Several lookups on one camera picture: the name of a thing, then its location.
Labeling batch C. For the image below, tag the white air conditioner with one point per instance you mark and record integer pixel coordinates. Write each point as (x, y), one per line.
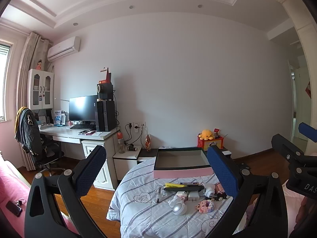
(64, 49)

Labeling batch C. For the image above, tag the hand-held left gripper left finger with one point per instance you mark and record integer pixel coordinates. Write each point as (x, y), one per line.
(90, 168)

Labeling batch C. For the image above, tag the yellow highlighter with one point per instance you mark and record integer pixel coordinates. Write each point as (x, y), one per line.
(173, 185)

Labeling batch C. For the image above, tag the black phone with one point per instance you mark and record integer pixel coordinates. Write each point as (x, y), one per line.
(14, 208)

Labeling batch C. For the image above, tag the orange snack bag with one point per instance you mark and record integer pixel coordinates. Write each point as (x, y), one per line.
(148, 143)

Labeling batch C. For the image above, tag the small clear vial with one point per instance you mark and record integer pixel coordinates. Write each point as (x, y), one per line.
(158, 194)

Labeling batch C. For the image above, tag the black computer monitor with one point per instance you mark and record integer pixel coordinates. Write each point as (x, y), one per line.
(81, 107)

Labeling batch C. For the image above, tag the white nightstand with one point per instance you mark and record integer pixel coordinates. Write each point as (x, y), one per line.
(126, 155)

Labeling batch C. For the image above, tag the red toy box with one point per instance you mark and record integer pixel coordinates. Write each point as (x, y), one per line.
(210, 144)

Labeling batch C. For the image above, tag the black flashlight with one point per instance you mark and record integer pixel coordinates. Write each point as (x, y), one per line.
(132, 148)

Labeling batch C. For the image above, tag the white wall socket row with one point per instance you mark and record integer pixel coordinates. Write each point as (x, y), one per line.
(136, 124)

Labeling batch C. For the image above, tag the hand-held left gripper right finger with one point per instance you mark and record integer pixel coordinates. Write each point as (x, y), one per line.
(223, 171)

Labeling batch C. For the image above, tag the silver dome light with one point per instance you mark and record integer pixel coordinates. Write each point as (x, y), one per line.
(179, 208)

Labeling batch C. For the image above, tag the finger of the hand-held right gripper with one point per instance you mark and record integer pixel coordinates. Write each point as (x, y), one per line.
(308, 131)
(284, 147)

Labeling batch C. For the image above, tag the black keyboard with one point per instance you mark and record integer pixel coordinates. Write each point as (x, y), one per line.
(83, 127)

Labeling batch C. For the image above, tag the pink wallet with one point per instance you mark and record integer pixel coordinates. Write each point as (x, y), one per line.
(220, 189)

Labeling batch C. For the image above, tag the black computer tower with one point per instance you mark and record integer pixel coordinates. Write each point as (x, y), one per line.
(105, 116)

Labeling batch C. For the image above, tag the white glass-door cabinet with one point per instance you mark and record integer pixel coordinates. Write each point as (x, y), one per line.
(40, 71)

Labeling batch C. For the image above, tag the black office chair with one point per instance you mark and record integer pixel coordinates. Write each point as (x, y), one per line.
(49, 151)

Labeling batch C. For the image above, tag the yellow octopus plush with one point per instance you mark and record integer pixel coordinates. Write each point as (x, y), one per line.
(206, 134)

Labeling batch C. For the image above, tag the pink bed cover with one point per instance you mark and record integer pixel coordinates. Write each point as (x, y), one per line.
(14, 186)

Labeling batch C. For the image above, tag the black speaker box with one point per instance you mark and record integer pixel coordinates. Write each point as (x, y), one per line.
(106, 91)

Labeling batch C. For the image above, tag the pale rounded object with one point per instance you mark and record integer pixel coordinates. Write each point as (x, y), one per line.
(210, 191)

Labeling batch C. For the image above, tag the pink storage box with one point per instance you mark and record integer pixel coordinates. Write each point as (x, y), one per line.
(180, 173)

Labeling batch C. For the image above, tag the black remote control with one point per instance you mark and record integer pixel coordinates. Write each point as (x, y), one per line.
(183, 189)

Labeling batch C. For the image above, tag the pink block toy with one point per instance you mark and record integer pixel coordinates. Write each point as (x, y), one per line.
(205, 206)

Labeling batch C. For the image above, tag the window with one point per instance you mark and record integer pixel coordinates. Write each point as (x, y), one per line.
(3, 79)

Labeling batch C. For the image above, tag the dark low ledge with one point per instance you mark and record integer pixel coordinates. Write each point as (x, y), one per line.
(146, 157)

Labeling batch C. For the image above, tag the white power adapter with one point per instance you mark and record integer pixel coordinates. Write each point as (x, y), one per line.
(193, 196)

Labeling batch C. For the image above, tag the blue and white box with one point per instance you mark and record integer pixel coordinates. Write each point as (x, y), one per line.
(59, 117)

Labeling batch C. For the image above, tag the white door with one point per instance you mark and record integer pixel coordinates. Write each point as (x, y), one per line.
(301, 99)

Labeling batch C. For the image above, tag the red door decoration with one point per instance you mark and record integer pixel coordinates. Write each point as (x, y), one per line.
(308, 89)

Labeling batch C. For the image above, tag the red triangular ornament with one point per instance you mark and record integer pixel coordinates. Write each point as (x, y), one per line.
(108, 78)

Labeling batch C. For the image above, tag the black hair clip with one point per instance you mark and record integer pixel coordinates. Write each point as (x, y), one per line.
(219, 197)

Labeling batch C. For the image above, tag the small doll figure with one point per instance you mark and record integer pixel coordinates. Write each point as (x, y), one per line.
(39, 65)

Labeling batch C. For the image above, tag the clear bottle orange cap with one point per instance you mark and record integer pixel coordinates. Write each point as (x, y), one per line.
(120, 146)

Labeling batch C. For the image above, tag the dark jacket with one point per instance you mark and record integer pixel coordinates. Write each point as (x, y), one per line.
(27, 129)

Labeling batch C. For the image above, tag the white desk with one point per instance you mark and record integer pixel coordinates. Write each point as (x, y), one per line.
(69, 134)

